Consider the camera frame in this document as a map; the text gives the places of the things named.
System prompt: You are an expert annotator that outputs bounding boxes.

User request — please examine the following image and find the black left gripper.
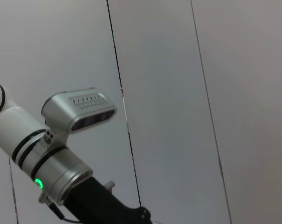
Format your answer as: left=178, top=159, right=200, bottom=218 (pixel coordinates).
left=63, top=176, right=153, bottom=224

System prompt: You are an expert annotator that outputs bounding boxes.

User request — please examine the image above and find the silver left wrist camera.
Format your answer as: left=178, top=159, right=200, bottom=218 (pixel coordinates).
left=41, top=88, right=117, bottom=145

